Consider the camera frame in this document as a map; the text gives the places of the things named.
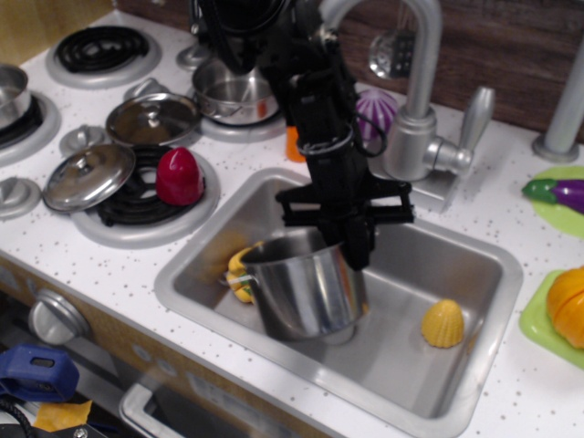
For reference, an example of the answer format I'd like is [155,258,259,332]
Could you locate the steel pot lid front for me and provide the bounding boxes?
[43,143,136,214]

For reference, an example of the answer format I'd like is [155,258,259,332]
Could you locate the red toy pepper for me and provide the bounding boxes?
[155,147,205,206]

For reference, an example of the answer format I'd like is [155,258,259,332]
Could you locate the hanging steel ladle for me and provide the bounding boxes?
[369,31,396,79]

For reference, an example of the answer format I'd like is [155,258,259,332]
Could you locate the grey pole with base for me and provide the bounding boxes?
[532,42,583,163]

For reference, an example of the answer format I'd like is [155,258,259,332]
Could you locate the yellow toy corn piece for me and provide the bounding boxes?
[421,299,464,349]

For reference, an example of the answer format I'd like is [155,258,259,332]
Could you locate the grey stove knob front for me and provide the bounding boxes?
[28,288,91,346]

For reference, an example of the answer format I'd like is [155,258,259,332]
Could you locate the purple striped toy onion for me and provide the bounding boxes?
[357,89,398,142]

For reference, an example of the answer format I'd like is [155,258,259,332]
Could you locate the grey countertop knob rear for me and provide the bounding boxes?
[175,42,213,72]

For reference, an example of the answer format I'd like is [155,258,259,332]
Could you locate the orange toy carrot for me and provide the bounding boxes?
[286,126,306,163]

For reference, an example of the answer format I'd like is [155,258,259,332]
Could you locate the silver oven door handle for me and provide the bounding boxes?
[119,383,186,437]

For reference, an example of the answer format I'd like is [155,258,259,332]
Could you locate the steel pot lid rear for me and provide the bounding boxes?
[105,92,201,146]

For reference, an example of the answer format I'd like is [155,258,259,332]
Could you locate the blue clamp tool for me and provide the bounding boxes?
[1,344,80,402]

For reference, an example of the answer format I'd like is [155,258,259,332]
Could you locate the grey countertop knob middle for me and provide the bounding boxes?
[59,125,111,157]

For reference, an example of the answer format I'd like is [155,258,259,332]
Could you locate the stainless steel sink basin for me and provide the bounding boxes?
[155,169,523,437]

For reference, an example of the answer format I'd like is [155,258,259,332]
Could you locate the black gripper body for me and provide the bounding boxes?
[276,136,413,231]

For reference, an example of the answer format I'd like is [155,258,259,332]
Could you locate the grey countertop knob centre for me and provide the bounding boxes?
[123,78,170,101]

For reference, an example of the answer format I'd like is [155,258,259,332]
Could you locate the black coil burner front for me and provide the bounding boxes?
[96,145,203,227]

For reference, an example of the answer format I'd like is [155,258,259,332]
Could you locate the green cutting board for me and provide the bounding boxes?
[519,270,583,370]

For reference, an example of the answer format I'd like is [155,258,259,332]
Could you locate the black coil burner rear left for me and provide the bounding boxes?
[56,26,150,74]

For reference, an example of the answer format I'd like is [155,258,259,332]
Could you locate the steel pot lid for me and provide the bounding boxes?
[105,92,201,146]
[43,143,136,214]

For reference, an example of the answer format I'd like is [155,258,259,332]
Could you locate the grey countertop knob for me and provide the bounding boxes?
[123,78,170,101]
[1,177,41,220]
[59,125,111,157]
[175,42,213,72]

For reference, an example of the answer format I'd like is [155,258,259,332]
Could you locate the purple toy eggplant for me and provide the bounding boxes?
[522,178,583,214]

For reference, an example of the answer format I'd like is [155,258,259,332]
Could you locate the yellow toy bell pepper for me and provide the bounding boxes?
[225,241,262,304]

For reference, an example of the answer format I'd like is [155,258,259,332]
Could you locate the steel pot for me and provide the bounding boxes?
[192,57,279,126]
[242,228,370,341]
[0,63,32,130]

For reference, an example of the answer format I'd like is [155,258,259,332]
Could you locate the black coil burner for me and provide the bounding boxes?
[96,145,203,227]
[56,26,150,74]

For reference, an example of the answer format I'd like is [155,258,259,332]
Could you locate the light green plate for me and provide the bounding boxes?
[531,165,583,239]

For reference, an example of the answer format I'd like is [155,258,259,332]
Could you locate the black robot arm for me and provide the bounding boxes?
[198,1,413,270]

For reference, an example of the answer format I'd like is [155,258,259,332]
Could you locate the orange toy pumpkin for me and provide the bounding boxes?
[546,267,583,349]

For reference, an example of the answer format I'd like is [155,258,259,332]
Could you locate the grey countertop knob left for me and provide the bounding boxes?
[1,177,41,220]

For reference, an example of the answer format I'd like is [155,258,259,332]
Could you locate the steel pot on burner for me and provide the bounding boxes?
[192,57,279,126]

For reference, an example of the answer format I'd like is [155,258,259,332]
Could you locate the silver toy faucet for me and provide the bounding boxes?
[318,0,496,214]

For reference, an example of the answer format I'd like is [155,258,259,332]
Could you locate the yellow cloth scrap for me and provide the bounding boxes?
[33,401,93,433]

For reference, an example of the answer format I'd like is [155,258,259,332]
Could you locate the hanging steel slotted spatula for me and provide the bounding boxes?
[391,4,417,78]

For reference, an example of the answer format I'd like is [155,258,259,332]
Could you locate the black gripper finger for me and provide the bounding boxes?
[317,220,346,246]
[340,214,375,270]

